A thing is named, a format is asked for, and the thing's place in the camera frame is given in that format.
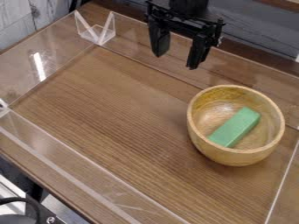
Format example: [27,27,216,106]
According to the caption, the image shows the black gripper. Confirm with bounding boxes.
[144,0,226,70]

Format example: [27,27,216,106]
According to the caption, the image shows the green rectangular block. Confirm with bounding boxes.
[208,107,260,148]

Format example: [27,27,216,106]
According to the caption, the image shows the light wooden bowl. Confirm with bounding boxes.
[187,85,286,166]

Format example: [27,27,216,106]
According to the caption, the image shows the clear acrylic tray walls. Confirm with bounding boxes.
[0,9,299,224]

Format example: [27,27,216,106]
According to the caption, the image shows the black metal table frame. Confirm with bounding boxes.
[0,157,91,224]

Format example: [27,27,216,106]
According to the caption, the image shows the black cable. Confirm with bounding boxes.
[0,197,43,224]

